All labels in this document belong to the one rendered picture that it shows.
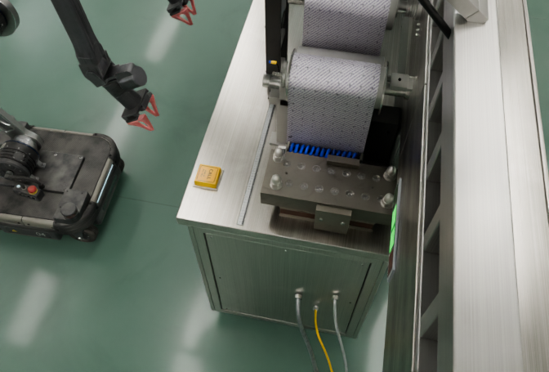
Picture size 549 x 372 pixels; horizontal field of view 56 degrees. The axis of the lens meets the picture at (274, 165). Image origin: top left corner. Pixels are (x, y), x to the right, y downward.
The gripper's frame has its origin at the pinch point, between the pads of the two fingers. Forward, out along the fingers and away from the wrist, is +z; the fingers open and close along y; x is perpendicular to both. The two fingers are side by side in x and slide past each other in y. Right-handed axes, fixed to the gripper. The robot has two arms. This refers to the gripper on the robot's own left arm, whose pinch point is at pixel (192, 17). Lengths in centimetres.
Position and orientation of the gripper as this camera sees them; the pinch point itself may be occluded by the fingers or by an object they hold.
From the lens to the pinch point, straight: 198.9
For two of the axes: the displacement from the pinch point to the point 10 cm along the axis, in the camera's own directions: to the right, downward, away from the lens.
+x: -8.6, 1.8, 4.8
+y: 1.5, -8.1, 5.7
